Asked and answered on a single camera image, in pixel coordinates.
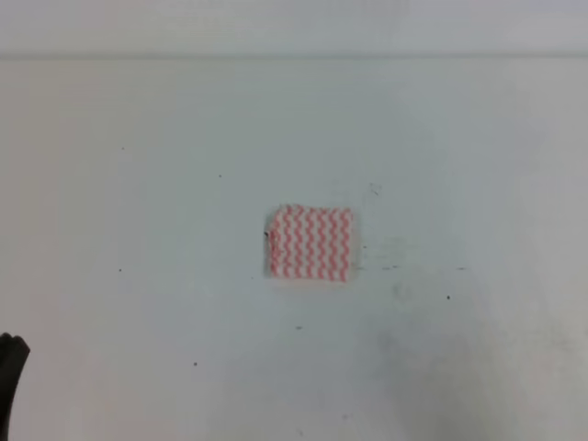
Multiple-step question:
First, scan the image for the pink white wavy striped towel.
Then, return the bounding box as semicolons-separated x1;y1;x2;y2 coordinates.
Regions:
264;204;358;284

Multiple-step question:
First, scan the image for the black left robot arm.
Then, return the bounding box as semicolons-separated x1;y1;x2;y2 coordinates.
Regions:
0;333;30;441

